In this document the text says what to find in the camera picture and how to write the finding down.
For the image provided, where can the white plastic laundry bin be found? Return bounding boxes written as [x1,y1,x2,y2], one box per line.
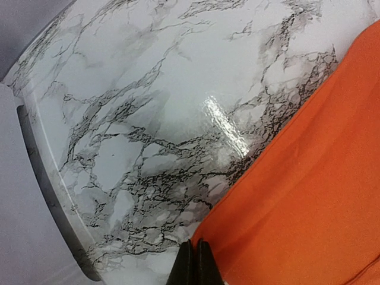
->
[1,85,95,284]

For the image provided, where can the orange t-shirt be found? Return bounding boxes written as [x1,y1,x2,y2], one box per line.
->
[192,23,379,284]

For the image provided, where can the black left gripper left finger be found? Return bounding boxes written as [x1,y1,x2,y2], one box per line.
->
[167,240,195,285]

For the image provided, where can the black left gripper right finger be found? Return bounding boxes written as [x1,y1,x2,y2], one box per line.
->
[196,239,221,285]

